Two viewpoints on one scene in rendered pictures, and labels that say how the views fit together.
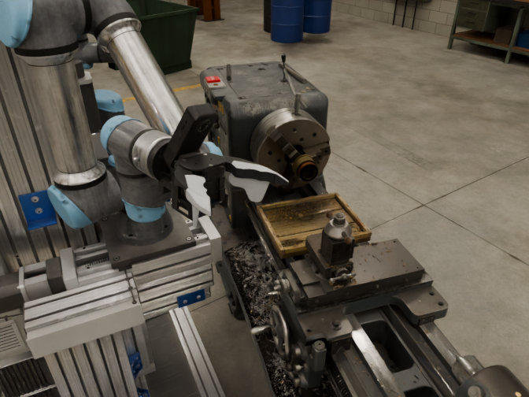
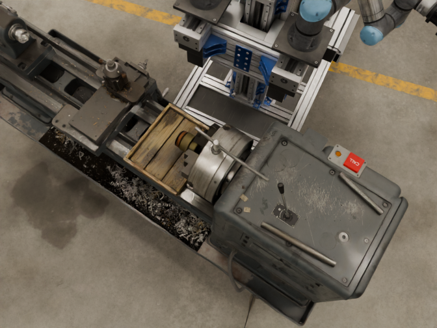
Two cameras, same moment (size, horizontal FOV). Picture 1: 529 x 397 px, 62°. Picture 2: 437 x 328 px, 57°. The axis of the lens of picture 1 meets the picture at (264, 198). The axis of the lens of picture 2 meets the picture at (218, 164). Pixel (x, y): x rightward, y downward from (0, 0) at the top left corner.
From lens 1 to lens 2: 2.26 m
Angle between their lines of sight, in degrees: 73
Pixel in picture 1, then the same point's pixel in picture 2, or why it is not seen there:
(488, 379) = (8, 17)
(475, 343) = (73, 306)
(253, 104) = (266, 140)
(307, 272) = (132, 77)
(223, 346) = not seen: hidden behind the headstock
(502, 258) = not seen: outside the picture
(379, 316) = not seen: hidden behind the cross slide
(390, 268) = (88, 110)
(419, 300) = (69, 116)
